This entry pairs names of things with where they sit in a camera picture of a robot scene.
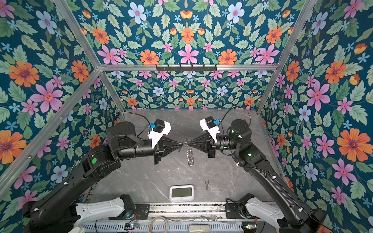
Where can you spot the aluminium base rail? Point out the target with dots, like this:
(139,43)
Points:
(186,209)

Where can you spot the steel key holder plate with rings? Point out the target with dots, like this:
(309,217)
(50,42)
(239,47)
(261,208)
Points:
(190,158)

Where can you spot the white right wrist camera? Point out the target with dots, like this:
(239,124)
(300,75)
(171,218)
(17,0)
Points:
(211,125)

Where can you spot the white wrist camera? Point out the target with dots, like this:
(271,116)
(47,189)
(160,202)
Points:
(211,125)
(158,129)

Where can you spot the aluminium frame post back left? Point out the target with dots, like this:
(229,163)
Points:
(97,71)

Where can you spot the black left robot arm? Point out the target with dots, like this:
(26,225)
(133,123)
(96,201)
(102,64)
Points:
(58,212)

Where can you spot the aluminium frame post back right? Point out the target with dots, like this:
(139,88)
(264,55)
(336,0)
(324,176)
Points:
(297,29)

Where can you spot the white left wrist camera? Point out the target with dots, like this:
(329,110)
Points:
(158,129)

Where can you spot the aluminium frame post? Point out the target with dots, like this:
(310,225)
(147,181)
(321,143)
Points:
(297,29)
(97,71)

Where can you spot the black hook rail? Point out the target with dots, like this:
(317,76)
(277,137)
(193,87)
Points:
(182,68)

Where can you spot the white digital timer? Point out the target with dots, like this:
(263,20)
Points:
(181,193)

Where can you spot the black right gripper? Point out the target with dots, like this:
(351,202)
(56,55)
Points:
(209,146)

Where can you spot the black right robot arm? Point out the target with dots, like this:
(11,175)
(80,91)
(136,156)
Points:
(291,215)

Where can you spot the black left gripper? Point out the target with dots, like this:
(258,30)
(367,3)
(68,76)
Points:
(167,141)

